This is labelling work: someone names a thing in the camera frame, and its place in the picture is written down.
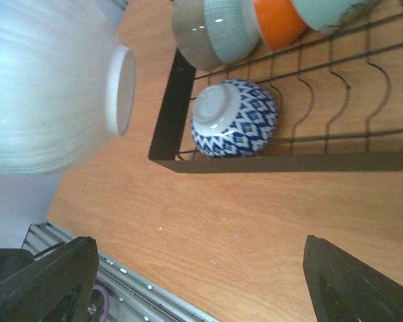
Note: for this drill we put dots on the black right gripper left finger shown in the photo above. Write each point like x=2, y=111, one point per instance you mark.
x=56, y=287

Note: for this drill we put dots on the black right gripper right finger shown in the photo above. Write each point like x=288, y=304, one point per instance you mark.
x=343, y=288

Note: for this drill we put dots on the red white patterned bowl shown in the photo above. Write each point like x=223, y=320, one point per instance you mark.
x=233, y=118

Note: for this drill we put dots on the orange bowl white inside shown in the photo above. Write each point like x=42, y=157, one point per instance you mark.
x=279, y=22

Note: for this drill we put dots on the plain mint green bowl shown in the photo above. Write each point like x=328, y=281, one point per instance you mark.
x=328, y=16

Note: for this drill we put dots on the green patterned bowl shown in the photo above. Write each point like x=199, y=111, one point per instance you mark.
x=232, y=28

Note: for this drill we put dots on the beige floral bowl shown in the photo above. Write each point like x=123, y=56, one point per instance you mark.
x=190, y=34

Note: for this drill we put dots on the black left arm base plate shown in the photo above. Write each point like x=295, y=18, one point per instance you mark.
x=12, y=260

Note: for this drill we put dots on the aluminium rail frame front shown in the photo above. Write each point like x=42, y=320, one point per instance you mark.
x=132, y=296

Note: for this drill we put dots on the black wire dish rack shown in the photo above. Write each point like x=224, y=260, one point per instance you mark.
x=340, y=101

